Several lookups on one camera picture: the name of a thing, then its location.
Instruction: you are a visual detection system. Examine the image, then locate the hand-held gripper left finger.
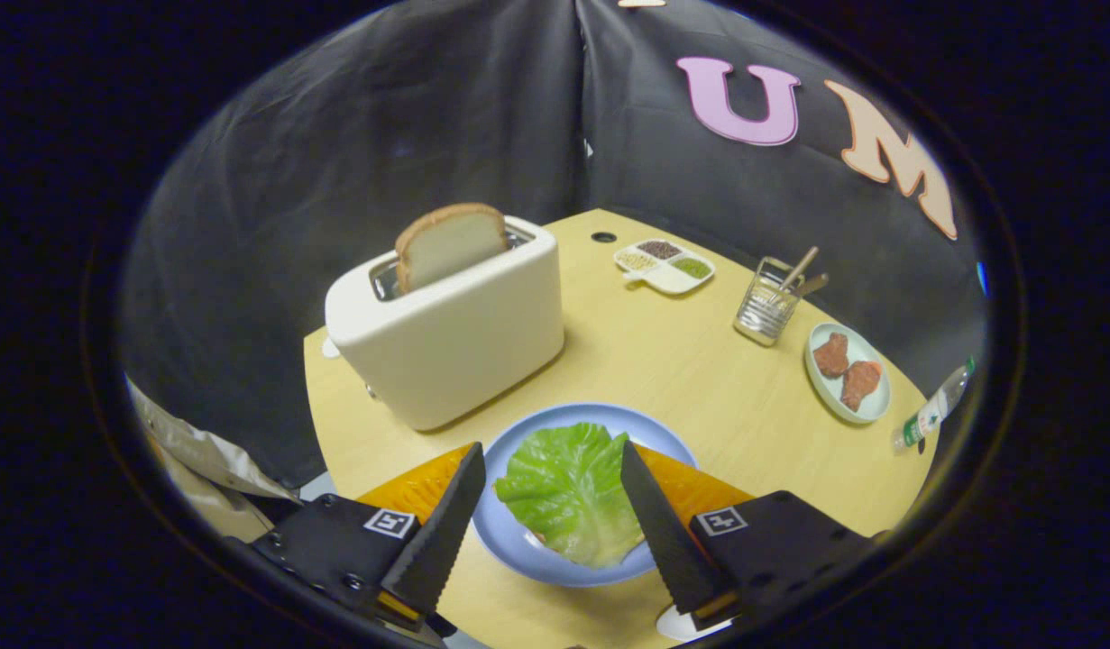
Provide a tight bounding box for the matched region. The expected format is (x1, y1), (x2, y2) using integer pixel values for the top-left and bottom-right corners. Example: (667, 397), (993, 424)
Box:
(248, 442), (488, 632)

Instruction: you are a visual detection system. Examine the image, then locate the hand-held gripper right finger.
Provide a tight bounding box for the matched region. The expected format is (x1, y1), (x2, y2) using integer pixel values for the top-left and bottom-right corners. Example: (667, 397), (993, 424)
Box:
(619, 440), (880, 632)

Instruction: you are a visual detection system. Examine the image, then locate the green lettuce leaf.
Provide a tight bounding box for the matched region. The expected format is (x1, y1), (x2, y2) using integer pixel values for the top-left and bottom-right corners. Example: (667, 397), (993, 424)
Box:
(493, 422), (646, 570)

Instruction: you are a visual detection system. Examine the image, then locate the plain bread slice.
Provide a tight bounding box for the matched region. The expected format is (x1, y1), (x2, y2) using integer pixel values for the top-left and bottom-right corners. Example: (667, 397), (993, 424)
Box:
(395, 203), (509, 295)

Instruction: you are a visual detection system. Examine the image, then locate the blue plate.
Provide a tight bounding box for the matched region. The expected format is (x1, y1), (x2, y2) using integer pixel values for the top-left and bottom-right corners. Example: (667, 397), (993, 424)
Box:
(472, 402), (700, 589)

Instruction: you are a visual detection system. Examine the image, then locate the white plate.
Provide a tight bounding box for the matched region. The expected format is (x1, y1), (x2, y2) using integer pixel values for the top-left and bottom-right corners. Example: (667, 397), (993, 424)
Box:
(656, 604), (731, 643)

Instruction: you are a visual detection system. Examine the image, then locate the white toaster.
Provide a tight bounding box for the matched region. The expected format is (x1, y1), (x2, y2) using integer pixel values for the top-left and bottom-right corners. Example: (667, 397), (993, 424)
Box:
(324, 215), (565, 432)

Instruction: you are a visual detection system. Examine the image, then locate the pale green plate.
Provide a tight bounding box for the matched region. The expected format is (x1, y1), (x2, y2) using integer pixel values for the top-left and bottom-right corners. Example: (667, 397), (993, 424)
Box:
(804, 322), (892, 425)

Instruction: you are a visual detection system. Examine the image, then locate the brown meat patty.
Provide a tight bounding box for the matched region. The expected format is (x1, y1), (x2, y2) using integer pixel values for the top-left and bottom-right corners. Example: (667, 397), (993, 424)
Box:
(812, 332), (850, 379)
(840, 361), (883, 413)

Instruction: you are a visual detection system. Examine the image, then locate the light beige clothing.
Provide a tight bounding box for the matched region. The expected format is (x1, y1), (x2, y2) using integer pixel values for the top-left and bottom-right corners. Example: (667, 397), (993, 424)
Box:
(126, 379), (330, 542)

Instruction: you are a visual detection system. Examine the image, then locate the white divided condiment dish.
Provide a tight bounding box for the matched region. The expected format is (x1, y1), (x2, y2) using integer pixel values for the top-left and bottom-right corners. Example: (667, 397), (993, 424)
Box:
(613, 238), (716, 296)

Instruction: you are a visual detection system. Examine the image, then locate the clear plastic water bottle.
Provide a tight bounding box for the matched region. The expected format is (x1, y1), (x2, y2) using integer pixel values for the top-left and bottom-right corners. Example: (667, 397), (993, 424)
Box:
(893, 358), (977, 452)

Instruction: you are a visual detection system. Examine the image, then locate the wooden stick utensil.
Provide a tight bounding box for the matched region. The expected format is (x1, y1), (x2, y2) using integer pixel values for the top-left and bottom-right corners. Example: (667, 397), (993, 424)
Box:
(775, 246), (819, 294)

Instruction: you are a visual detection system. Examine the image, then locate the black backdrop cloth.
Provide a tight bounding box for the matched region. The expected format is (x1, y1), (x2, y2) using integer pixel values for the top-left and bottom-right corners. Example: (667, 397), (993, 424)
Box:
(122, 0), (988, 492)

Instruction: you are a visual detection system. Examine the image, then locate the metal wire utensil holder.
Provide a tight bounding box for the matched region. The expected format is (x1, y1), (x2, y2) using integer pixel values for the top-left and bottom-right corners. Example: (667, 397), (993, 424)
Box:
(733, 257), (801, 348)

